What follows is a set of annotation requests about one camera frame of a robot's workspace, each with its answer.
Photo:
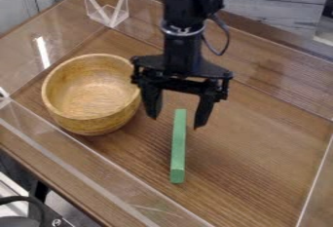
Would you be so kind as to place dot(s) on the brown wooden bowl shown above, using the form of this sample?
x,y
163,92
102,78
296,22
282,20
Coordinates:
x,y
88,95

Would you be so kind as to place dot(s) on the green wooden block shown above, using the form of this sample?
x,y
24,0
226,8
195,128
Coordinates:
x,y
177,147

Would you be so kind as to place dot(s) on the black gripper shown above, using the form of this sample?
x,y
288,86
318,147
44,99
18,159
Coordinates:
x,y
180,70

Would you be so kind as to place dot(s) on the clear acrylic corner bracket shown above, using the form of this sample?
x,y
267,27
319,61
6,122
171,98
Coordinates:
x,y
108,15

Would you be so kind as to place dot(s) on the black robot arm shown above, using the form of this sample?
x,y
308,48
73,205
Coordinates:
x,y
184,18

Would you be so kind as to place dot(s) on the clear acrylic tray walls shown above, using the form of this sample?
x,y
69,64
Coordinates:
x,y
259,161

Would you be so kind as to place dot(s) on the black table leg bracket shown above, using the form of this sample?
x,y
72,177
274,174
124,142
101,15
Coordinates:
x,y
38,210

